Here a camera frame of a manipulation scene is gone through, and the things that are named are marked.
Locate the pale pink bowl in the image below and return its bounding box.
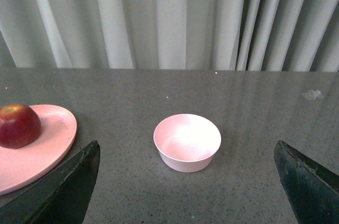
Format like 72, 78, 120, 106
153, 114, 221, 173

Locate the pink plate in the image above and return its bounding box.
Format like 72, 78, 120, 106
1, 104, 77, 195

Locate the crumpled clear tape scrap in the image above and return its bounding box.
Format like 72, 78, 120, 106
301, 89, 324, 101

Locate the white curtain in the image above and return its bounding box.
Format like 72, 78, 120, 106
1, 0, 338, 71

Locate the red apple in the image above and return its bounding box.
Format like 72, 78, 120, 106
1, 104, 42, 149

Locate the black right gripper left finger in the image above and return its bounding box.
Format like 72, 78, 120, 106
1, 141, 100, 223

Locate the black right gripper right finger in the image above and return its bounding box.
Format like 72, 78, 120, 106
274, 140, 338, 223

